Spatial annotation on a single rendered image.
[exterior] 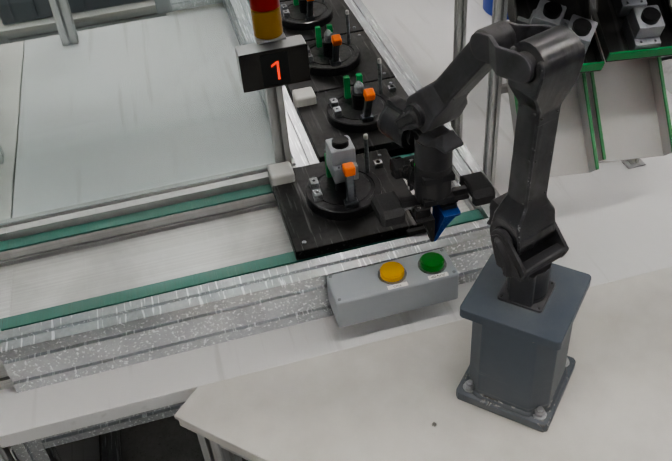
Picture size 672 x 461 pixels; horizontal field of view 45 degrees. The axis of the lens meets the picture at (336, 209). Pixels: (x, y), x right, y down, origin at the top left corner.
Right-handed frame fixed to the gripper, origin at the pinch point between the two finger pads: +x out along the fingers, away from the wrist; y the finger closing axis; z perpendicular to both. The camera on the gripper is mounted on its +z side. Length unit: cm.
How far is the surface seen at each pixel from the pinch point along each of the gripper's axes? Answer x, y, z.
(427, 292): 11.5, 2.1, -3.5
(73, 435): 25, 63, -3
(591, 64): -15.8, -32.1, 11.8
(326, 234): 7.9, 15.0, 12.2
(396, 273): 7.7, 6.7, -1.2
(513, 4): -22.8, -23.3, 23.9
